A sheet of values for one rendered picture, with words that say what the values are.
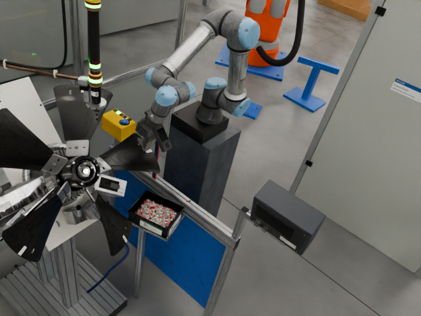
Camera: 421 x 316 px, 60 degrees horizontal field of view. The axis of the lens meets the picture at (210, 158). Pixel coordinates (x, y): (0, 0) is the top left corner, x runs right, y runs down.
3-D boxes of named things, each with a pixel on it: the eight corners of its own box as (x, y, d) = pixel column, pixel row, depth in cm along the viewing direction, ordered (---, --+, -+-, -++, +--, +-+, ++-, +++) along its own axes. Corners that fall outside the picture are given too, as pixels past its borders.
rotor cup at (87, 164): (60, 196, 140) (74, 195, 131) (48, 160, 139) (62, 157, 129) (93, 184, 151) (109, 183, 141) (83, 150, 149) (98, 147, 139)
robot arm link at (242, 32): (229, 99, 200) (236, 5, 157) (250, 111, 194) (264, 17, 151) (215, 110, 194) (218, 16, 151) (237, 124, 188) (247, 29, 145)
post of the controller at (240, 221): (230, 236, 171) (240, 209, 158) (234, 233, 173) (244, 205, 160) (235, 240, 169) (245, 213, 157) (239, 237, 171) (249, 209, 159)
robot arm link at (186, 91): (178, 73, 151) (160, 81, 143) (198, 85, 146) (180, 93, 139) (176, 90, 156) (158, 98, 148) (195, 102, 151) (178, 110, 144)
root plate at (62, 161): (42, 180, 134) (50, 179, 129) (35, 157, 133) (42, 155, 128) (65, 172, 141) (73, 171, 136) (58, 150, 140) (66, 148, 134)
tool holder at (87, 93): (77, 106, 126) (75, 82, 120) (84, 96, 132) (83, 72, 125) (103, 111, 127) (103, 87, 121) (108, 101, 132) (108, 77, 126)
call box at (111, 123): (101, 130, 196) (100, 114, 189) (116, 123, 202) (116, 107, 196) (121, 145, 189) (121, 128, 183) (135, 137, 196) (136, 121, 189)
